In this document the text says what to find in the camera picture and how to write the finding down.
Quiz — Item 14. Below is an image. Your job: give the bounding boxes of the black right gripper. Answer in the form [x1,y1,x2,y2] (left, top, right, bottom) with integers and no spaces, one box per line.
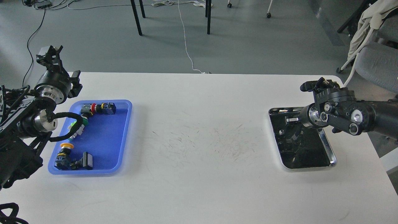
[286,105,320,128]

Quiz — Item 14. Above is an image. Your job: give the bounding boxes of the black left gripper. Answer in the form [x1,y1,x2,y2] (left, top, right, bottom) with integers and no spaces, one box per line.
[35,45,83,105]

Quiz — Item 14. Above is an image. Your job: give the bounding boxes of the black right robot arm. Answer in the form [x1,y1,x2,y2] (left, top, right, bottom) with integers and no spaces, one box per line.
[285,77,398,140]

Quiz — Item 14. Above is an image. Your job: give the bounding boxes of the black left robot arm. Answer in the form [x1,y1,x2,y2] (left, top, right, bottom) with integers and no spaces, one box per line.
[0,45,83,189]

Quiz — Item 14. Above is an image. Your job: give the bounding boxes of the shiny metal tray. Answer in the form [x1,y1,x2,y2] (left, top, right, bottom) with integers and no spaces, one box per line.
[268,107,337,171]

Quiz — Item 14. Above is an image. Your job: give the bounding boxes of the light green push button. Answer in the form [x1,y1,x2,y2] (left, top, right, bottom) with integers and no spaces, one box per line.
[67,121,85,141]

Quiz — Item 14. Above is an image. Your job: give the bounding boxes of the blue plastic tray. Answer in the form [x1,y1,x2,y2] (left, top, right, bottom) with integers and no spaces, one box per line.
[48,100,133,175]

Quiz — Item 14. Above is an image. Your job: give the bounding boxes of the black power strip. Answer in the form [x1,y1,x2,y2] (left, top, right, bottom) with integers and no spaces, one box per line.
[22,0,53,9]

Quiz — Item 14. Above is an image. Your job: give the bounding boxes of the grey office chair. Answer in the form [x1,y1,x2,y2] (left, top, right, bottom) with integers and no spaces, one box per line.
[343,15,398,93]

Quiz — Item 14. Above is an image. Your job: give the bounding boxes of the beige cloth on chair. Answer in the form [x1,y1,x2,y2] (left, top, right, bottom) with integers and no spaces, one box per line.
[337,0,398,72]

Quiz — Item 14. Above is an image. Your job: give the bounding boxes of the black table legs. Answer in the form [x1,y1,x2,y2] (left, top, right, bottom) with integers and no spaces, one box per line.
[130,0,212,36]

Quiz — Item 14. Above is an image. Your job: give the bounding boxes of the black floor cable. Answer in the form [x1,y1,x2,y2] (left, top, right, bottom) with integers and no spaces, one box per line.
[22,9,47,87]

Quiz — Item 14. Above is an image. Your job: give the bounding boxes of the red push button switch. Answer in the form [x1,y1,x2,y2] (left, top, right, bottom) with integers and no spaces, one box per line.
[81,102,117,118]

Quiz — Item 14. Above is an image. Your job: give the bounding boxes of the yellow push button switch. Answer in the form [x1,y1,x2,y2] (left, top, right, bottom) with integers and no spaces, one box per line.
[54,142,74,170]

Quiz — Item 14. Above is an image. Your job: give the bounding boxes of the black square switch block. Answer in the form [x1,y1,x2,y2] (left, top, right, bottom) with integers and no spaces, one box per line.
[71,152,93,170]

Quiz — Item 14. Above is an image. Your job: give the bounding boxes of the white floor cable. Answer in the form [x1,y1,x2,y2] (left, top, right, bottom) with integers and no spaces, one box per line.
[68,0,213,74]

